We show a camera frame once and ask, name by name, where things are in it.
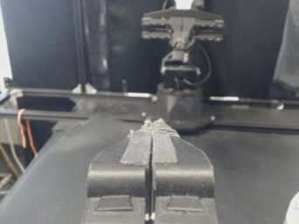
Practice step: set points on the white frame bracket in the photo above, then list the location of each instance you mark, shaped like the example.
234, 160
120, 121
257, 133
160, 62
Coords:
90, 89

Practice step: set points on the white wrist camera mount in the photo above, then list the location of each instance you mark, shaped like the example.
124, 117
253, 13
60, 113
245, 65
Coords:
184, 4

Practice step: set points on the black metal frame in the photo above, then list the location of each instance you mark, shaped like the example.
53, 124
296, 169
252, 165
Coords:
109, 100

